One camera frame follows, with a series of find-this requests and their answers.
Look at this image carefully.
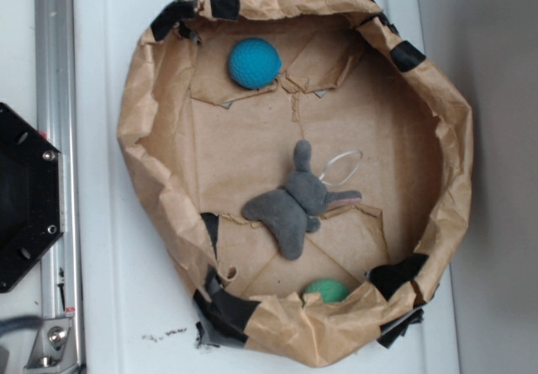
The green ball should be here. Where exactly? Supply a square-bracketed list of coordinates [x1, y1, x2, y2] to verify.
[303, 278, 350, 303]

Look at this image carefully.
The blue dimpled ball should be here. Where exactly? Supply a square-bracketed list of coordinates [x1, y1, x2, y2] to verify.
[229, 38, 282, 89]

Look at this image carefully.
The brown paper bag basin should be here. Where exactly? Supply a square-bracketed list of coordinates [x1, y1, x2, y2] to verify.
[117, 0, 473, 367]

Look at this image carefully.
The grey plush elephant toy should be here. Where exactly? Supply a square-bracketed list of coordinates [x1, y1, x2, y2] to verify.
[241, 140, 362, 261]

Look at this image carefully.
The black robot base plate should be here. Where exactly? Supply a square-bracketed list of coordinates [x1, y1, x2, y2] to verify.
[1, 103, 63, 293]

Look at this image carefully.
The aluminium extrusion rail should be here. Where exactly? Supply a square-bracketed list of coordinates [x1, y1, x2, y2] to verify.
[35, 0, 87, 373]

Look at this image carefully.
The metal corner bracket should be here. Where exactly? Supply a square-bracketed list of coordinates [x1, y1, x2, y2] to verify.
[24, 318, 80, 373]

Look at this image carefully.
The grey coiled cable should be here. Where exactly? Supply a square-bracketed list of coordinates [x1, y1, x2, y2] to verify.
[0, 314, 43, 336]

